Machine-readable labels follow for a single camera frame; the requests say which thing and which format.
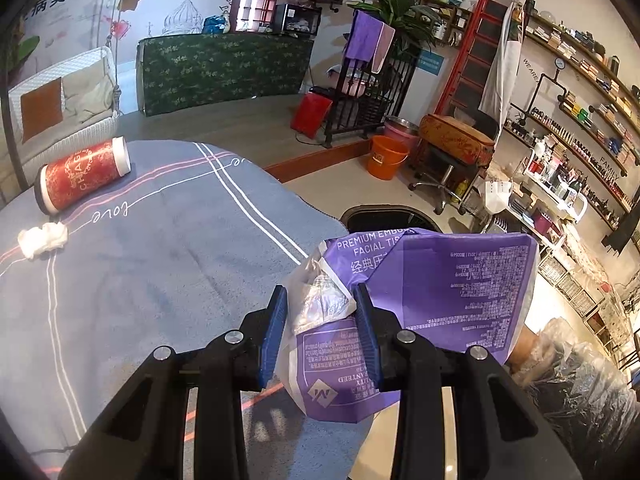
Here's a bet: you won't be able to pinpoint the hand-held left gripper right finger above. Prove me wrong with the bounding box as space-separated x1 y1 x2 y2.
353 283 584 480

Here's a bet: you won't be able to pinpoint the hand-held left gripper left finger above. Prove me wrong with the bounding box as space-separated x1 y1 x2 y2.
57 285 289 480

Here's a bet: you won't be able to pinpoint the purple tissue packet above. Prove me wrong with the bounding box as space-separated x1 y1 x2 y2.
274 227 540 424

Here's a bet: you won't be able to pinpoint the black trash bin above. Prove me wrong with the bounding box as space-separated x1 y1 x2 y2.
340 204 442 237

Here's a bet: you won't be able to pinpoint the grey striped blanket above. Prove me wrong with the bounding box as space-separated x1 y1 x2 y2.
0 140 382 480

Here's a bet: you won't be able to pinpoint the swivel stool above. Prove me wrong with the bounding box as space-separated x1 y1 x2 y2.
409 147 489 216

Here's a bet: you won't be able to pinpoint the orange bucket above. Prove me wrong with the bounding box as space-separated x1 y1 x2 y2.
366 135 410 182

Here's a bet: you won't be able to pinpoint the pink bucket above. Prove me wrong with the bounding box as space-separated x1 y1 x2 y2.
384 125 420 149

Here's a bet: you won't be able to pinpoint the wicker storage baskets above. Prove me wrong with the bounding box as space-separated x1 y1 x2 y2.
537 255 602 317

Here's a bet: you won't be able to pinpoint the clear plastic bags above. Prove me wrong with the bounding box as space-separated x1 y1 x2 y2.
510 310 640 463

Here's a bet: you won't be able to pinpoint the metal basin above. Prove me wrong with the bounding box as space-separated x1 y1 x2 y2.
384 115 420 134

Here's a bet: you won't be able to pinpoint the orange patterned cushion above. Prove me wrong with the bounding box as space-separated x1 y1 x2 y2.
417 114 496 166

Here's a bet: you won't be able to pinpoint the red bag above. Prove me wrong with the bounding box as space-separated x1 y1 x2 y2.
291 91 333 140

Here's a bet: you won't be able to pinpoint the black metal rack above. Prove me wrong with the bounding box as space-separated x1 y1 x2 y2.
324 52 419 149

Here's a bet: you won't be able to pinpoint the white cart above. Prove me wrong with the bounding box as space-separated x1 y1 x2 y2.
475 150 589 242

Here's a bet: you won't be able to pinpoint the crumpled white tissue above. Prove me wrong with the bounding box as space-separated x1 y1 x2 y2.
18 222 69 261

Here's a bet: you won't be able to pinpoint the red paper cup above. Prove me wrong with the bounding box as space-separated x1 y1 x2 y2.
34 136 132 216

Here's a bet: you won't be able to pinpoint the pink basin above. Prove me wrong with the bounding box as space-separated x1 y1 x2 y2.
330 65 374 99

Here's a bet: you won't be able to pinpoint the green patterned mattress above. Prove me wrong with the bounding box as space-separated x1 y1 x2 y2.
136 34 315 117

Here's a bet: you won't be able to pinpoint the white wicker swing chair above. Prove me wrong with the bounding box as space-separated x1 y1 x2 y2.
7 46 122 161

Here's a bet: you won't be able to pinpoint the row of small bottles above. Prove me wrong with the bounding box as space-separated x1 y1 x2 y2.
505 105 632 217

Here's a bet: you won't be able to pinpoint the pink towel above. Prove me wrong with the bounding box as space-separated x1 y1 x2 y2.
370 25 396 74

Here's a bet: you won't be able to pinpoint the red ladder shelf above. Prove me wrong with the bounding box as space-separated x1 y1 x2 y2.
434 0 511 121

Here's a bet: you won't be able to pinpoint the purple towel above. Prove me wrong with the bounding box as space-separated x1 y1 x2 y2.
345 10 384 61

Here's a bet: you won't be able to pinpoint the beige cushion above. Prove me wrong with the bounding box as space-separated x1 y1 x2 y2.
62 60 114 124

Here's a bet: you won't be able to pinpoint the hanging white cloth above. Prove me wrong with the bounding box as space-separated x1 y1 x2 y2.
479 0 532 129

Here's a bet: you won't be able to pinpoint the black display box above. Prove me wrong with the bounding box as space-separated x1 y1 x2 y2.
274 3 322 37

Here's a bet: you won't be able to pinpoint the green potted plant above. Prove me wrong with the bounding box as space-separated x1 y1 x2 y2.
350 0 451 54

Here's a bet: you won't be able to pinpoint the blue wall sign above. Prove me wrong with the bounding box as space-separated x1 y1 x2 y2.
417 50 445 77

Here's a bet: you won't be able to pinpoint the wall poster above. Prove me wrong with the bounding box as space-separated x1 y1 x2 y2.
0 0 242 111

